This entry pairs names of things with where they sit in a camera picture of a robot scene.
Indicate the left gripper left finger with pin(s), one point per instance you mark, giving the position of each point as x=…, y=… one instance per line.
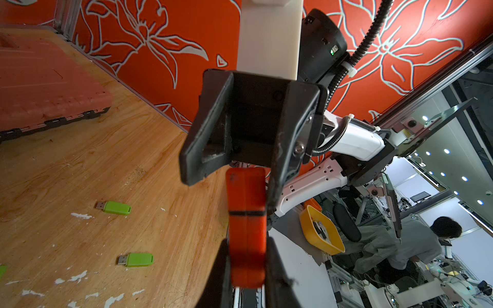
x=217, y=292

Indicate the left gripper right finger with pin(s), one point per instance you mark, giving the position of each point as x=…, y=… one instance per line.
x=278, y=285

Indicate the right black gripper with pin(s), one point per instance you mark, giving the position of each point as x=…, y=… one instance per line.
x=270, y=116

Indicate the red usb drive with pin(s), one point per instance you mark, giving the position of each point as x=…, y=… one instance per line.
x=246, y=198

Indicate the green usb drive front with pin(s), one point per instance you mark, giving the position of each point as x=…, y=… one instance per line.
x=136, y=260

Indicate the green usb drive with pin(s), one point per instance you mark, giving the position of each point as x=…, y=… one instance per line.
x=113, y=207
x=136, y=260

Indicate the green usb cap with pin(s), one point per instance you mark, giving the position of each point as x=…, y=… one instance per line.
x=3, y=269

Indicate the yellow bowl in background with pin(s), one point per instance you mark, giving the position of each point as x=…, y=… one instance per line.
x=320, y=231

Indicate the seated person in background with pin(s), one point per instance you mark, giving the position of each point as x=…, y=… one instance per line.
x=383, y=251

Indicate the red plastic tool case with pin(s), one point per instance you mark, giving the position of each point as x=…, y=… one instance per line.
x=43, y=88

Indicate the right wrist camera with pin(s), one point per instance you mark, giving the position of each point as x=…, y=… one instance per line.
x=269, y=38

